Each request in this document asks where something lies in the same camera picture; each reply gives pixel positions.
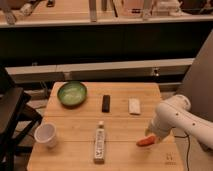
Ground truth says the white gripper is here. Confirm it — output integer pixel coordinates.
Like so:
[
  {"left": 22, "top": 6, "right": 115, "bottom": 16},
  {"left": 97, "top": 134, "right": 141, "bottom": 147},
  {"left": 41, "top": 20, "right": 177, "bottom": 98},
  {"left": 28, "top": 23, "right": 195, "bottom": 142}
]
[{"left": 145, "top": 119, "right": 172, "bottom": 143}]

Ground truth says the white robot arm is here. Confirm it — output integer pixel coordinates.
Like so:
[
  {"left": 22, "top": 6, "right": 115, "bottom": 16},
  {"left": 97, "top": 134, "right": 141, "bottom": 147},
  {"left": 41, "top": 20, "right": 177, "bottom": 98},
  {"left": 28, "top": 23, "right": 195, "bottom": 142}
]
[{"left": 145, "top": 94, "right": 213, "bottom": 149}]

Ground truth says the green ceramic bowl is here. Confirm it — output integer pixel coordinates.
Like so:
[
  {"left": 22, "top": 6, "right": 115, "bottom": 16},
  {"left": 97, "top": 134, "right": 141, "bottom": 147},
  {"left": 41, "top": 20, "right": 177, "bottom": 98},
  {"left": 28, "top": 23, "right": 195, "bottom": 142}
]
[{"left": 57, "top": 81, "right": 87, "bottom": 107}]

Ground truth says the white folded cloth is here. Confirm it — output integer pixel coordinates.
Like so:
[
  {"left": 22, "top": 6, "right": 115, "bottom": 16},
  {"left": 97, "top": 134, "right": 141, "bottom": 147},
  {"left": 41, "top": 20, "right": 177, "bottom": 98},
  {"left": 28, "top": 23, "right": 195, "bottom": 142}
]
[{"left": 129, "top": 98, "right": 141, "bottom": 115}]

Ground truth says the grey panel board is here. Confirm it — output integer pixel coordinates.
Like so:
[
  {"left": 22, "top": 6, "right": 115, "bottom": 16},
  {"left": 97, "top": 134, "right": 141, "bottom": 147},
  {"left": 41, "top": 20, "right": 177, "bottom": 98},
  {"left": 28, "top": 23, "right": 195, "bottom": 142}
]
[{"left": 176, "top": 29, "right": 213, "bottom": 124}]

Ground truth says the black rectangular block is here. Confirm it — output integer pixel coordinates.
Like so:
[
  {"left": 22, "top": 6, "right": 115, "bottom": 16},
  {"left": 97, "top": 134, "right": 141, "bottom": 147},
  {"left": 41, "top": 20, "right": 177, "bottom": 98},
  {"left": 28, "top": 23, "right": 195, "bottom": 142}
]
[{"left": 102, "top": 95, "right": 110, "bottom": 113}]

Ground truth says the white paper cup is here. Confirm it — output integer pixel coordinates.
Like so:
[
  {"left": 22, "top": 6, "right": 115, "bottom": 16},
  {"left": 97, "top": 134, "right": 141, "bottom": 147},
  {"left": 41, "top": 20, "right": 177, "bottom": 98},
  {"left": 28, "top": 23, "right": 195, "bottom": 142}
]
[{"left": 34, "top": 123, "right": 57, "bottom": 148}]

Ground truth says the black stool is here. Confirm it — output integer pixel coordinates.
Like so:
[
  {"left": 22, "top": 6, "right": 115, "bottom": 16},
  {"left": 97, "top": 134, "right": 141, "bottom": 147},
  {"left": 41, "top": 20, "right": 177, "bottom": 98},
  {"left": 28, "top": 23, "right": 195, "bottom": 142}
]
[{"left": 0, "top": 65, "right": 42, "bottom": 171}]

